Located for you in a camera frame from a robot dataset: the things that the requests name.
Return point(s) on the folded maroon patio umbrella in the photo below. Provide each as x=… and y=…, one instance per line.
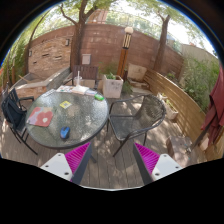
x=214, y=119

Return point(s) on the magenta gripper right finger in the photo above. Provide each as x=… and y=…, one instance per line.
x=153, y=166

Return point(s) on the round glass patio table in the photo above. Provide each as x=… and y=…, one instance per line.
x=85, y=117

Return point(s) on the blue computer mouse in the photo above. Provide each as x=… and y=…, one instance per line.
x=65, y=132

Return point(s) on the open book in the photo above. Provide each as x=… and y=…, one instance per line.
x=77, y=90

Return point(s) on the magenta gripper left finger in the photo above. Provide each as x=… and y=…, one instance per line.
x=70, y=166

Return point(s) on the small white planter box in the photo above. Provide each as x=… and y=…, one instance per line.
x=170, y=110

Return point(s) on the black mesh metal chair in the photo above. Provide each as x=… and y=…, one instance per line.
x=149, y=116

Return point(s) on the tree trunk left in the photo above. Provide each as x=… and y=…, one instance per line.
x=86, y=9

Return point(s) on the white square planter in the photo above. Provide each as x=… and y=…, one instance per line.
x=112, y=87

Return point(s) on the green small object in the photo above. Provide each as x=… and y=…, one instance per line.
x=99, y=97

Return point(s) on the garden lamp post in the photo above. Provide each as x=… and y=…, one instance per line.
x=124, y=51

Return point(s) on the black folding chair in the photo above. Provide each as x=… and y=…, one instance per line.
x=15, y=114

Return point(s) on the yellow green card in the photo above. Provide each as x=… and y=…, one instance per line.
x=65, y=104

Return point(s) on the wooden slat fence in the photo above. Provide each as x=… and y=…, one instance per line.
x=190, y=116

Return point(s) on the tree trunk right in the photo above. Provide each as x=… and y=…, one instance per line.
x=162, y=42

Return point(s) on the red floral mouse pad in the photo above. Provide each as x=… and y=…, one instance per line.
x=40, y=116

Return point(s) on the white cup with straw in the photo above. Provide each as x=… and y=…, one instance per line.
x=77, y=79

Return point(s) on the tree trunk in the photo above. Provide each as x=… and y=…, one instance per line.
x=86, y=9
x=162, y=42

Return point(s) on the dark wooden bench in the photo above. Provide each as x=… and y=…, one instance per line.
x=88, y=72

